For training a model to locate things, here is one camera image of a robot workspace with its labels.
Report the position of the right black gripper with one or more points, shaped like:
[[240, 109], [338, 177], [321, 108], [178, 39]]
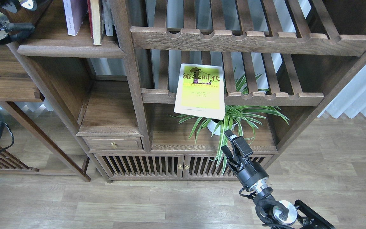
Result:
[[249, 173]]

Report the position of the yellow green book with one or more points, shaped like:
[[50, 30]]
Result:
[[201, 91]]

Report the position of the red paperback book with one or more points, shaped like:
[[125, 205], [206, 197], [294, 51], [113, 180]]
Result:
[[90, 17]]

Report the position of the white purple book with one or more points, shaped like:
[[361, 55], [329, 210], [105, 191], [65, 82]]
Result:
[[75, 12]]

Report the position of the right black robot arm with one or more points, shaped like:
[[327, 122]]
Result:
[[282, 214]]

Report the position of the spider plant leaves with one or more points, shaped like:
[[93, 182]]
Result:
[[235, 115]]

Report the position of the white plant pot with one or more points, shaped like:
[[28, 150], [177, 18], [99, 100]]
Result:
[[217, 127]]

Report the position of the brass cabinet door knobs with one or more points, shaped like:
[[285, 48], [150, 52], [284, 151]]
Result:
[[181, 167]]

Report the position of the dark wooden bookshelf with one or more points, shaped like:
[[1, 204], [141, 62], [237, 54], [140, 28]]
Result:
[[123, 90]]

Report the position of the brass drawer knob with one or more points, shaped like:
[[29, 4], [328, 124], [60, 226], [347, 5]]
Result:
[[113, 145]]

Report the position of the upright tan book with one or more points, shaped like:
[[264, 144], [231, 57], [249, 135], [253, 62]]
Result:
[[96, 10]]

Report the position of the low wooden side furniture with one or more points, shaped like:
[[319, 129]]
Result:
[[10, 164]]

